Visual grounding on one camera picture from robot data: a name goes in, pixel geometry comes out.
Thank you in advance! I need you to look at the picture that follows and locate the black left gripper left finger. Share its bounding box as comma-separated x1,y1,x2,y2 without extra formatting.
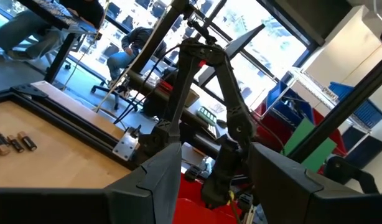
0,141,183,224

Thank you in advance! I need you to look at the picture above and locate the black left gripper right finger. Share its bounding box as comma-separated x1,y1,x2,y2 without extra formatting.
248,142,382,224

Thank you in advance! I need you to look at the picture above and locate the red plastic bin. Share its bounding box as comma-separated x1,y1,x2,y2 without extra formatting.
172,172,260,224

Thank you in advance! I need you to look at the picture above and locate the green board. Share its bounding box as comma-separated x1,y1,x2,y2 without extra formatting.
282,117,338,174

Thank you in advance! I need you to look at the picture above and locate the dark blue storage bin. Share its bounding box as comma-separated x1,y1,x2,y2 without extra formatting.
342,124,382,170

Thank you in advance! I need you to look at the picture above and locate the beige cup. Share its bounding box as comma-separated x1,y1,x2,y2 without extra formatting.
183,88,200,108

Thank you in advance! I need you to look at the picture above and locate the black office chair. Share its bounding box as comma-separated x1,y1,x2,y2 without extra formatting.
90,76,139,112

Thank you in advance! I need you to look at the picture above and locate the black round crossbar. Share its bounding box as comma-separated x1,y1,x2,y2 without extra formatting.
125,70,225,158

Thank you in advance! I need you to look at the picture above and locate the black office desk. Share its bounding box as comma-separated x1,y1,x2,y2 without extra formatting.
18,0,100,84

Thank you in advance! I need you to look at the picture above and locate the yellow cable wrap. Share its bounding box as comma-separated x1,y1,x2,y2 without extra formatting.
226,190,241,224

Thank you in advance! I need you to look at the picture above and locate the metal bracket plate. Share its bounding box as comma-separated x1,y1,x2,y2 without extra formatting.
112,126,140,161

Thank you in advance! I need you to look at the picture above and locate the black table edge frame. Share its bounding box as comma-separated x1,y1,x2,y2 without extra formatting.
0,83,141,171

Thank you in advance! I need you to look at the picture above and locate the black frame post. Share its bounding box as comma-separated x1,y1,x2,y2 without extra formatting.
124,0,192,77
287,52,382,163

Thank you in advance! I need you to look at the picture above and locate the metal wire shelf rack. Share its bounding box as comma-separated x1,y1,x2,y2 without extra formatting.
259,67,380,138

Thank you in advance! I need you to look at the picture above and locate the black corner bracket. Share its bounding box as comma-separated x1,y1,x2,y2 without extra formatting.
11,83,49,100

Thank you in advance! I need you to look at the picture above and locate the yellow hanging cable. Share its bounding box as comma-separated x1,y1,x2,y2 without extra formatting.
62,0,111,91

